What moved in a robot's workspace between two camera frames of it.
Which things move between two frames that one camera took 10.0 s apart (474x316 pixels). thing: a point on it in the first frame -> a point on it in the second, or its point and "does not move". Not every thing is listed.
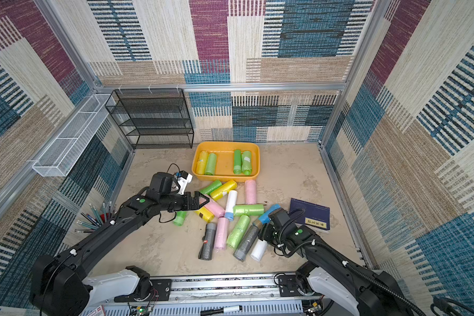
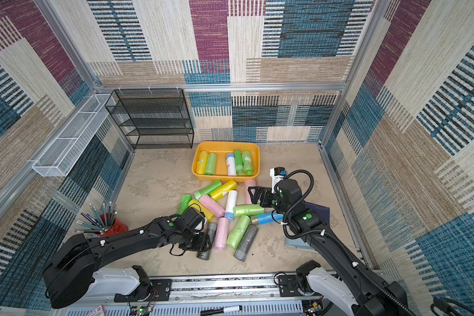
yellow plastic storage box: x=226 y=160 does not move
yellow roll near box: x=217 y=193 does not move
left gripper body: x=186 y=202 -> x=194 y=242
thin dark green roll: x=237 y=168 does not move
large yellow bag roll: x=202 y=162 does not move
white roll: x=259 y=249 -> x=230 y=161
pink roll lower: x=222 y=234 does not move
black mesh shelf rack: x=153 y=118 does not move
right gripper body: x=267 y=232 -> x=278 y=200
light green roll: x=246 y=162 does not move
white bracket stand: x=278 y=218 -> x=277 y=174
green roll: x=210 y=164 does not move
